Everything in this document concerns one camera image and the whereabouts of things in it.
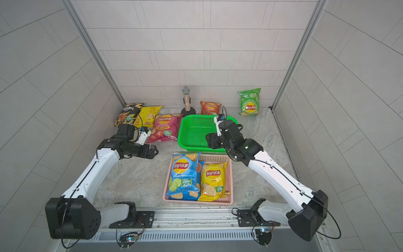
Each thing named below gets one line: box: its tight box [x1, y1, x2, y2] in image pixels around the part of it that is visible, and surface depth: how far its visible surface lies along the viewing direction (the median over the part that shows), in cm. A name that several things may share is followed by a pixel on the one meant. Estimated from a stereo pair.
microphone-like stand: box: [181, 85, 196, 118], surface depth 101 cm
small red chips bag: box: [199, 100, 222, 115], surface depth 111 cm
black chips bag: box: [114, 102, 144, 126], surface depth 107 cm
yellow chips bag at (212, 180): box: [197, 161, 231, 203], surface depth 78 cm
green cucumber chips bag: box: [236, 87, 262, 117], surface depth 110 cm
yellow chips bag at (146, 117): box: [133, 106, 163, 129], surface depth 107 cm
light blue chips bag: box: [165, 152, 205, 202], surface depth 75 cm
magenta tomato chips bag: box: [146, 113, 184, 144], surface depth 98 cm
